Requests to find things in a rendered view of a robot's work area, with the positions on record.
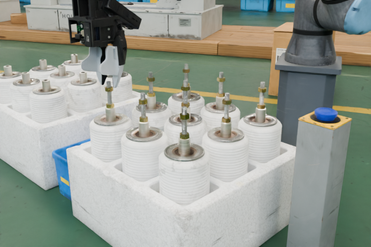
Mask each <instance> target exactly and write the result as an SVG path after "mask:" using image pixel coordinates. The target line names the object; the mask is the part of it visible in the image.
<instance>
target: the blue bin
mask: <svg viewBox="0 0 371 247"><path fill-rule="evenodd" d="M89 141H91V139H90V138H89V139H86V140H84V141H80V142H77V143H74V144H71V145H68V146H65V147H62V148H59V149H56V150H54V151H52V157H53V158H54V160H55V167H56V172H57V179H58V183H59V189H60V193H61V194H62V195H64V196H65V197H67V198H68V199H69V200H71V189H70V179H69V173H68V162H67V152H66V149H68V148H71V147H74V146H80V145H81V144H83V143H86V142H89ZM71 201H72V200H71Z"/></svg>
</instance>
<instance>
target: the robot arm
mask: <svg viewBox="0 0 371 247"><path fill-rule="evenodd" d="M72 10H73V17H69V18H68V27H69V34H70V43H71V44H72V43H75V42H80V44H82V45H85V46H87V47H89V55H88V57H87V58H85V59H84V60H83V61H82V63H81V68H82V69H83V70H84V71H92V72H96V74H97V77H98V80H99V82H100V84H101V85H104V83H105V80H106V78H107V75H109V76H113V77H112V81H113V88H116V87H117V86H118V84H119V81H120V79H121V75H122V73H123V69H124V64H125V60H126V53H127V43H126V38H125V31H124V30H123V28H125V29H129V30H133V29H139V27H140V24H141V20H142V19H141V18H140V17H138V16H137V15H136V14H135V13H133V12H132V11H130V10H129V9H127V7H125V6H124V5H122V4H121V3H120V2H118V1H117V0H72ZM72 24H76V26H77V34H75V37H72V31H71V25H72ZM333 31H339V32H342V33H346V34H349V35H353V34H355V35H363V34H366V33H368V32H369V31H371V0H295V9H294V22H293V34H292V37H291V39H290V41H289V44H288V47H287V49H286V51H285V58H284V59H285V60H286V61H287V62H290V63H293V64H297V65H304V66H328V65H332V64H334V63H336V51H335V46H334V43H333V38H332V35H333ZM108 44H111V45H112V46H111V45H109V46H108ZM106 46H107V47H106Z"/></svg>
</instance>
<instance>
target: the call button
mask: <svg viewBox="0 0 371 247"><path fill-rule="evenodd" d="M314 114H315V115H316V118H317V119H319V120H322V121H333V120H334V119H335V118H336V117H337V114H338V112H337V111H336V110H334V109H332V108H317V109H315V113H314Z"/></svg>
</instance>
